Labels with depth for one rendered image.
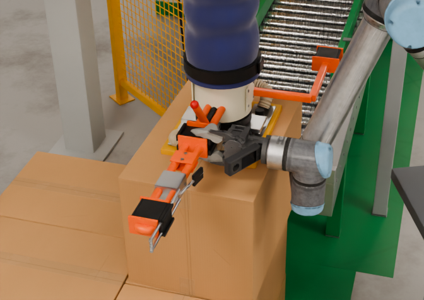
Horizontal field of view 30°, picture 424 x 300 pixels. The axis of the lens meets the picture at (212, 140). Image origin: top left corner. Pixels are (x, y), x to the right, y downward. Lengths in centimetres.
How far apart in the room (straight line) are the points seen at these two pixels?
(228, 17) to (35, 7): 374
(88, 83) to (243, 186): 180
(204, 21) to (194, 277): 76
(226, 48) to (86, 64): 173
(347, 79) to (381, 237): 154
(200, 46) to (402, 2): 61
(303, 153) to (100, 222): 94
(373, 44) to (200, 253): 78
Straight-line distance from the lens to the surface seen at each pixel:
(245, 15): 216
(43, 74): 486
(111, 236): 268
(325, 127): 216
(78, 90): 387
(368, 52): 206
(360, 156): 402
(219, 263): 232
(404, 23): 186
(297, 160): 206
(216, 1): 212
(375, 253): 346
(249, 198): 215
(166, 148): 233
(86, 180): 295
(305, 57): 373
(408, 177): 262
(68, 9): 369
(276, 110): 250
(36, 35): 536
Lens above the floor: 226
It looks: 33 degrees down
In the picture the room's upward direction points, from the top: 1 degrees counter-clockwise
